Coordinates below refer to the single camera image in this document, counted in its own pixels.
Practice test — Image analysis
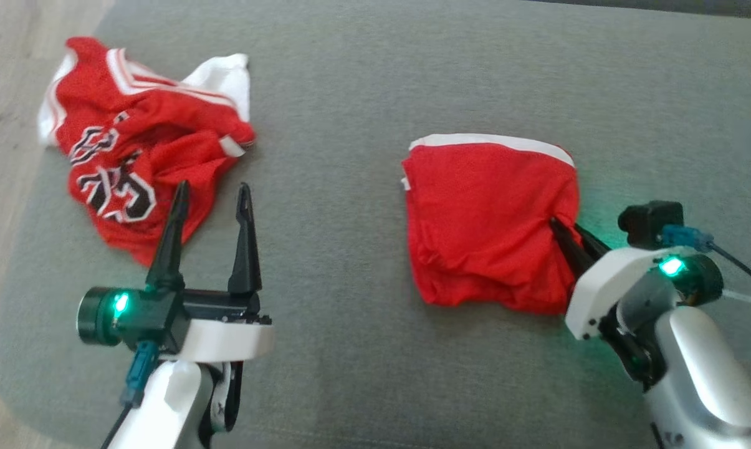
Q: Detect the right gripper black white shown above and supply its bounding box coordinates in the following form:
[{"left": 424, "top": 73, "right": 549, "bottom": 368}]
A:
[{"left": 548, "top": 215, "right": 725, "bottom": 382}]

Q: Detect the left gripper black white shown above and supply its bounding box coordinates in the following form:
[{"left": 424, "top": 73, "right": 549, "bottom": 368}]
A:
[{"left": 126, "top": 180, "right": 275, "bottom": 364}]

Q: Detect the red Bulls shorts white trim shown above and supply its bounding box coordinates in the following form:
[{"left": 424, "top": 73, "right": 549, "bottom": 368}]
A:
[{"left": 401, "top": 133, "right": 581, "bottom": 315}]

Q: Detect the red Bulls jersey white trim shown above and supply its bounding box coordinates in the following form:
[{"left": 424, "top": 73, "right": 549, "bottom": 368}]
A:
[{"left": 37, "top": 36, "right": 257, "bottom": 268}]

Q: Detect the grey fabric sofa seat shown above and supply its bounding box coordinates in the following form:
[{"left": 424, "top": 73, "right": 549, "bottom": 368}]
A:
[{"left": 0, "top": 0, "right": 751, "bottom": 449}]

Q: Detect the right camera cable blue plug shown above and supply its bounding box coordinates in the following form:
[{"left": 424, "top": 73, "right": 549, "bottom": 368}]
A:
[{"left": 659, "top": 224, "right": 751, "bottom": 307}]

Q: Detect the camera cable blue plug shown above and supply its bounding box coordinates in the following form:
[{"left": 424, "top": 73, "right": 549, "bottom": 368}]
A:
[
  {"left": 100, "top": 340, "right": 160, "bottom": 449},
  {"left": 659, "top": 224, "right": 751, "bottom": 307}
]

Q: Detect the left camera cable blue plug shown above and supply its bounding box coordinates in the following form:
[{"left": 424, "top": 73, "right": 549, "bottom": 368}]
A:
[{"left": 100, "top": 340, "right": 160, "bottom": 449}]

